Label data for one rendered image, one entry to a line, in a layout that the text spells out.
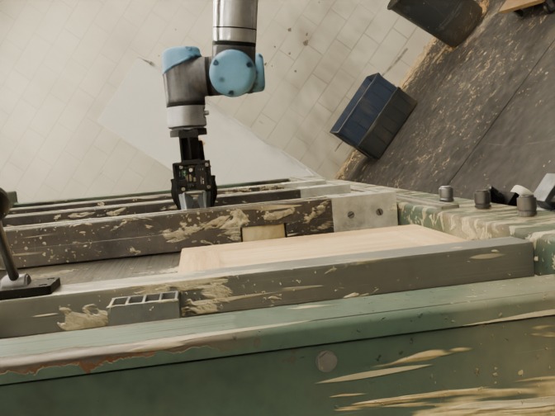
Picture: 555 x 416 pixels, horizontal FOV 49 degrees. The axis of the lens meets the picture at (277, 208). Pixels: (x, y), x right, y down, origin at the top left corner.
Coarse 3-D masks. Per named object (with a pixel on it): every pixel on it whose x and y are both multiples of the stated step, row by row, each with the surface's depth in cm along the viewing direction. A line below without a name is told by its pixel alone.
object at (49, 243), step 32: (384, 192) 115; (64, 224) 109; (96, 224) 109; (128, 224) 110; (160, 224) 111; (192, 224) 111; (224, 224) 112; (256, 224) 113; (288, 224) 114; (320, 224) 114; (352, 224) 115; (384, 224) 116; (0, 256) 107; (32, 256) 108; (64, 256) 109; (96, 256) 110; (128, 256) 110
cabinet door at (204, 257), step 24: (264, 240) 104; (288, 240) 101; (312, 240) 100; (336, 240) 99; (360, 240) 97; (384, 240) 95; (408, 240) 93; (432, 240) 89; (456, 240) 87; (192, 264) 86; (216, 264) 85; (240, 264) 85
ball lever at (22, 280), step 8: (0, 192) 59; (0, 200) 58; (8, 200) 59; (0, 208) 58; (8, 208) 59; (0, 216) 59; (0, 224) 61; (0, 232) 61; (0, 240) 61; (0, 248) 62; (8, 248) 62; (8, 256) 63; (8, 264) 63; (8, 272) 64; (16, 272) 64; (8, 280) 64; (16, 280) 64; (24, 280) 64
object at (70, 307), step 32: (352, 256) 70; (384, 256) 69; (416, 256) 68; (448, 256) 69; (480, 256) 69; (512, 256) 70; (64, 288) 66; (96, 288) 65; (128, 288) 64; (160, 288) 65; (192, 288) 65; (224, 288) 66; (256, 288) 66; (288, 288) 67; (320, 288) 67; (352, 288) 67; (384, 288) 68; (416, 288) 68; (0, 320) 63; (32, 320) 63; (64, 320) 64; (96, 320) 64
